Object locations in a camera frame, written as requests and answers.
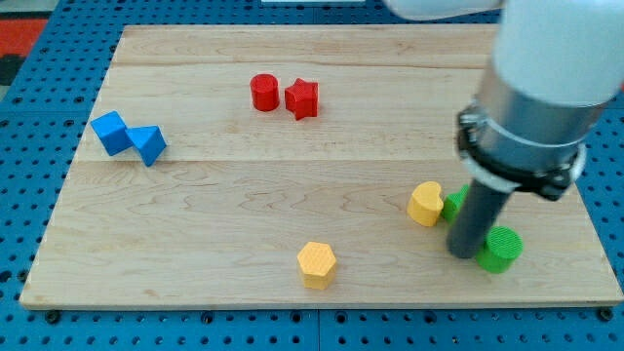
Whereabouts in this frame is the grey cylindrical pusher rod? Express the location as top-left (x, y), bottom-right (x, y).
top-left (447, 179), bottom-right (511, 258)

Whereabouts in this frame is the green cylinder block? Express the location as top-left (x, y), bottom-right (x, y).
top-left (476, 226), bottom-right (524, 274)

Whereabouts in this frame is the yellow hexagon block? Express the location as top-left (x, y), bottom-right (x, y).
top-left (296, 242), bottom-right (337, 290)

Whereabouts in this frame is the yellow heart block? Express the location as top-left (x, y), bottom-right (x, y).
top-left (407, 181), bottom-right (444, 227)

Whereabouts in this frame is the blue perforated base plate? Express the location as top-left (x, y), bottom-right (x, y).
top-left (1, 0), bottom-right (623, 350)

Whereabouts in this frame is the green star block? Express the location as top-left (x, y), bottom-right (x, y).
top-left (441, 184), bottom-right (470, 223)

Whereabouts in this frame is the red cylinder block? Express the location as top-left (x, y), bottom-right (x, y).
top-left (250, 73), bottom-right (280, 112)

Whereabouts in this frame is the blue cube block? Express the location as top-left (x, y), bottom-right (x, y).
top-left (91, 111), bottom-right (133, 156)

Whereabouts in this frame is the blue triangle block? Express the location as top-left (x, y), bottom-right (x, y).
top-left (126, 126), bottom-right (167, 167)

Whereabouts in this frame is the red star block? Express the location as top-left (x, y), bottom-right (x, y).
top-left (285, 78), bottom-right (319, 121)

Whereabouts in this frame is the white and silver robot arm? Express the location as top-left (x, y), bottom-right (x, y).
top-left (384, 0), bottom-right (623, 200)

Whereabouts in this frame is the light wooden board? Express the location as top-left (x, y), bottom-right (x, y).
top-left (20, 24), bottom-right (623, 310)

